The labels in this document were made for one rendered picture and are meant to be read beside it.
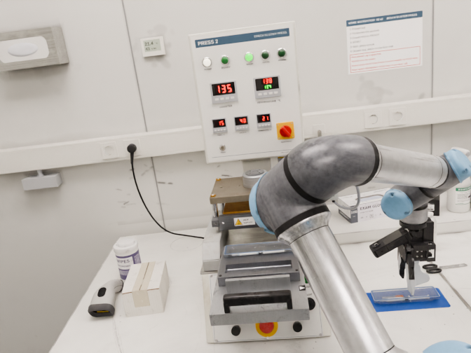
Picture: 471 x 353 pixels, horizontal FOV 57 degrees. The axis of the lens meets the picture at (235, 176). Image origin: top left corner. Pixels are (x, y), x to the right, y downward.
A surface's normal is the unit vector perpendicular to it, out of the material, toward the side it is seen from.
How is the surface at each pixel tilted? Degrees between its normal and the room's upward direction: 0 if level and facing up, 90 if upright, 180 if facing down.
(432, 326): 0
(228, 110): 90
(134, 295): 88
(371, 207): 87
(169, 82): 90
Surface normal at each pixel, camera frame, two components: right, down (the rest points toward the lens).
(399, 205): -0.61, 0.30
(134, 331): -0.12, -0.95
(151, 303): 0.07, 0.31
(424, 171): 0.57, 0.24
